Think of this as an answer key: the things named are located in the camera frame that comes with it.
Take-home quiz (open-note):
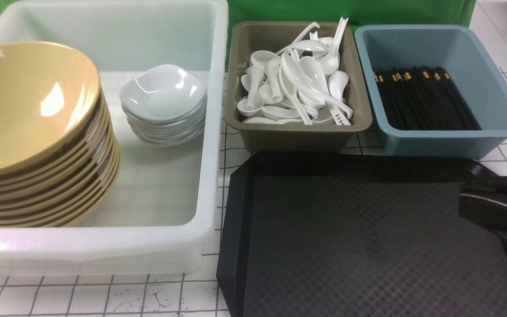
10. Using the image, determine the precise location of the yellow noodle bowl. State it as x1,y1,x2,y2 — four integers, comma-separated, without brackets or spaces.
0,41,101,175

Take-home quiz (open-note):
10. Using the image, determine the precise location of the bundle of black chopsticks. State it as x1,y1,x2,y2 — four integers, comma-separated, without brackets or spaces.
373,66,481,131

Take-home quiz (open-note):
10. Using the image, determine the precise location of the blue chopstick tray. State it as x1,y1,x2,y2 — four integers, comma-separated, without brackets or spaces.
355,25,507,159

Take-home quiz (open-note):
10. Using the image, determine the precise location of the black serving tray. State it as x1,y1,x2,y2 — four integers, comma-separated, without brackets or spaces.
217,152,507,317

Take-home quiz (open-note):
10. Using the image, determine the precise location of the stack of yellow bowls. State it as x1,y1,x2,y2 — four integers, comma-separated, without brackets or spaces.
0,106,121,229

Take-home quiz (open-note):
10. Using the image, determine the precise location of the large white plastic bin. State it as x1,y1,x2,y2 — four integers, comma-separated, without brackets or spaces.
0,0,228,276

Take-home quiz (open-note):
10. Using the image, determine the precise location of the stack of white dishes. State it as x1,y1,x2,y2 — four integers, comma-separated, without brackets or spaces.
121,102,207,147

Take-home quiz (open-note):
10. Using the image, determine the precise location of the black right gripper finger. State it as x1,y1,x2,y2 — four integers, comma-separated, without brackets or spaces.
459,176,507,233

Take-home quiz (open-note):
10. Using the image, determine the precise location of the small white sauce dish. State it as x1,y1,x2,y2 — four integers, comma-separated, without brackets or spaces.
119,64,207,120

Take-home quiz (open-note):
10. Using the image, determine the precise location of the pile of white spoons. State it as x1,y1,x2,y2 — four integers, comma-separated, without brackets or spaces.
235,17,354,126

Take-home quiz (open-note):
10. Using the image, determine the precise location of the top stacked white dish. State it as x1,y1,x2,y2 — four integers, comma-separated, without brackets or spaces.
120,99,207,125

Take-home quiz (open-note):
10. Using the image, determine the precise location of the top stacked yellow bowl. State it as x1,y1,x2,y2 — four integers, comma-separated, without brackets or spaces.
0,91,106,185

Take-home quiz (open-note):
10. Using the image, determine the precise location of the olive green spoon tray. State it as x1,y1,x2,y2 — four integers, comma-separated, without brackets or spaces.
223,21,373,152

